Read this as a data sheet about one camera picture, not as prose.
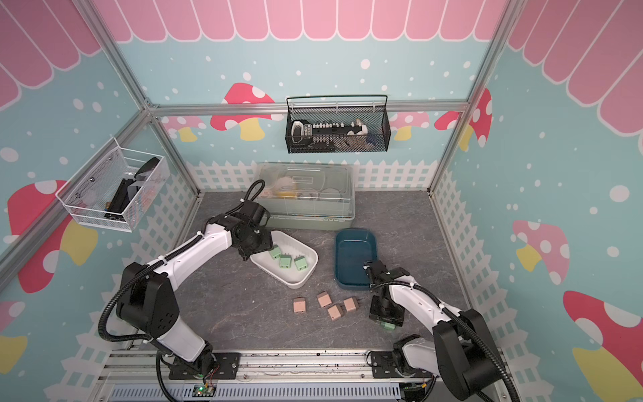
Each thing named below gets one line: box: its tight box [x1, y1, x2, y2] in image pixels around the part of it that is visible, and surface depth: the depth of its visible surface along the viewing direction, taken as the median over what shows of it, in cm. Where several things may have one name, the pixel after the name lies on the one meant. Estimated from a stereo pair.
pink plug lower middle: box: [327, 304, 344, 321], surface depth 84 cm
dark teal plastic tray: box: [334, 228, 378, 291], surface depth 101 cm
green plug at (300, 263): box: [293, 254, 309, 272], surface depth 96 cm
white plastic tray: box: [249, 230, 319, 289], surface depth 96 cm
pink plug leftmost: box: [293, 296, 306, 315], surface depth 86 cm
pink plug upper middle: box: [316, 291, 333, 308], surface depth 87 cm
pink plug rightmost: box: [343, 297, 357, 313], surface depth 86 cm
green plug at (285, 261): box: [278, 252, 293, 269], surface depth 96 cm
